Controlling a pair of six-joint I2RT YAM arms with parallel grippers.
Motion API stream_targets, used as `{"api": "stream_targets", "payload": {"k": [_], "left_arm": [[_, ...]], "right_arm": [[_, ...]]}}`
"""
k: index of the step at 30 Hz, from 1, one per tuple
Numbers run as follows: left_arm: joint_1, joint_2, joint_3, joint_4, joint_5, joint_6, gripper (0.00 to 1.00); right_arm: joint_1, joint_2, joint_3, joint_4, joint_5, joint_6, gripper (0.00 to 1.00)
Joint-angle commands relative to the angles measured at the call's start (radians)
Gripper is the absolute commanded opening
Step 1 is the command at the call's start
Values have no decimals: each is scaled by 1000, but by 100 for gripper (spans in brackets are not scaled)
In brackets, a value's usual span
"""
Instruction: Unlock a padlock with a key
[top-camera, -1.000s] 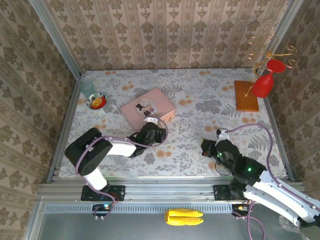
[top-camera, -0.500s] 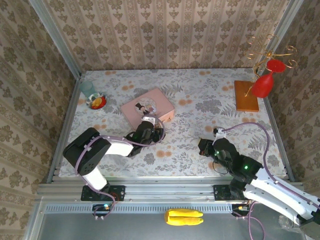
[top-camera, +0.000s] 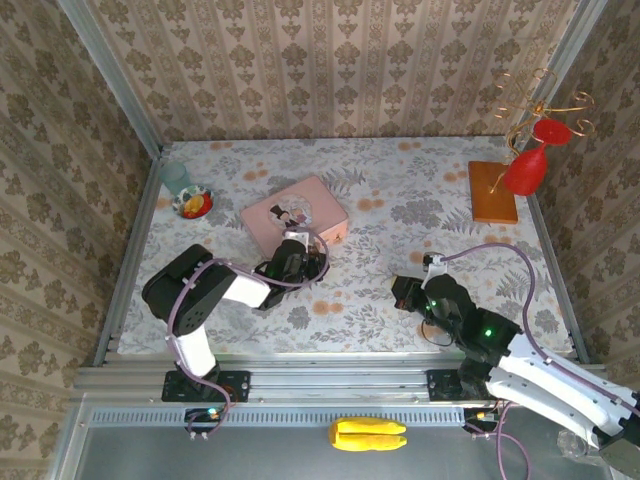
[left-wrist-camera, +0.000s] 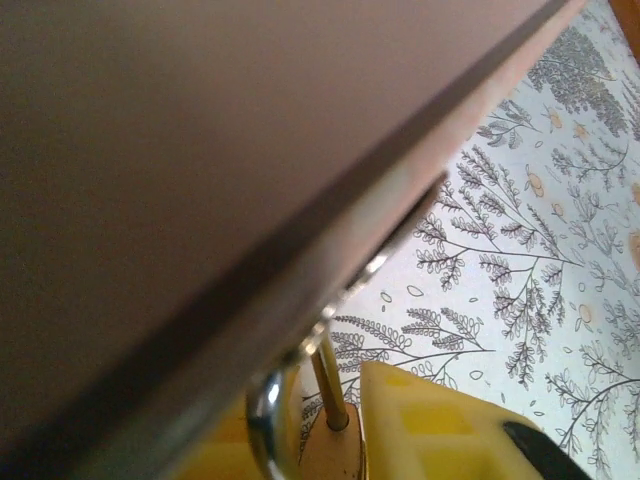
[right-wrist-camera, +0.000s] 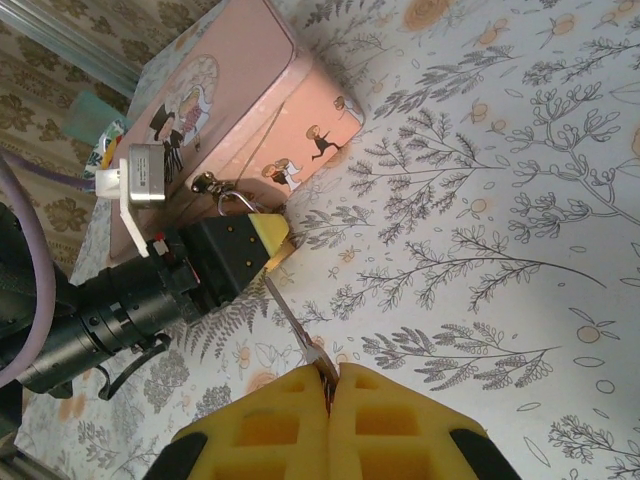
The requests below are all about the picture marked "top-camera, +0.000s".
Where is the pink tin box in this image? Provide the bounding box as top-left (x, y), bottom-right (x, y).
top-left (239, 174), bottom-right (350, 257)

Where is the floral table mat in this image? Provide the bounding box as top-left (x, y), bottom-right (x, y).
top-left (119, 135), bottom-right (574, 356)

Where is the small patterned dish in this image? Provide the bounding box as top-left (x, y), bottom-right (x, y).
top-left (172, 184), bottom-right (215, 220)

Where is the black connector board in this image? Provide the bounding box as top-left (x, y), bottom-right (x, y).
top-left (462, 407), bottom-right (506, 435)
top-left (183, 407), bottom-right (224, 435)

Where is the yellow banana bunch toy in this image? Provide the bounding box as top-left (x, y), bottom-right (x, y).
top-left (327, 418), bottom-right (409, 453)

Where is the frosted glass cup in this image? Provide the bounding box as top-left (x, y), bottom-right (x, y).
top-left (159, 160), bottom-right (191, 194)

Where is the red plastic goblet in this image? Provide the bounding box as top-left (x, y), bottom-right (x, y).
top-left (502, 118), bottom-right (572, 196)

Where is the clear drinking glass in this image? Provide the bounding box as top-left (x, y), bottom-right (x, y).
top-left (556, 429), bottom-right (601, 459)

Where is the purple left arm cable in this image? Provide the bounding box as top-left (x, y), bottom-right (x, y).
top-left (167, 228), bottom-right (331, 441)

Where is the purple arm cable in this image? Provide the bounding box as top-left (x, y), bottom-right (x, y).
top-left (167, 228), bottom-right (331, 441)
top-left (437, 243), bottom-right (640, 479)

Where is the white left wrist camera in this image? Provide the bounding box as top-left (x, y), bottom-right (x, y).
top-left (283, 227), bottom-right (314, 247)

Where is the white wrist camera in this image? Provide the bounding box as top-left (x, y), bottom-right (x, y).
top-left (283, 227), bottom-right (314, 247)
top-left (422, 252), bottom-right (449, 276)

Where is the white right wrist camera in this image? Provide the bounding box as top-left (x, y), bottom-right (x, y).
top-left (422, 252), bottom-right (449, 276)

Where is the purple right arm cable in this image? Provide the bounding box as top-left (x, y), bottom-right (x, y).
top-left (437, 243), bottom-right (640, 479)

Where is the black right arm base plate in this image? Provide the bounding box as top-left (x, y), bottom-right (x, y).
top-left (426, 368), bottom-right (501, 403)

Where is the gold wire stand wooden base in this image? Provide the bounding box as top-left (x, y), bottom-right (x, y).
top-left (468, 67), bottom-right (596, 225)

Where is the aluminium frame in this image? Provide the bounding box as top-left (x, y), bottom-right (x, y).
top-left (47, 0), bottom-right (640, 480)

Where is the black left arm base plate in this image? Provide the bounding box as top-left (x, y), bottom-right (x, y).
top-left (160, 370), bottom-right (251, 404)

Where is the slotted grey cable duct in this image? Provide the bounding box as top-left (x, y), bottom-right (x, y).
top-left (89, 409), bottom-right (466, 427)

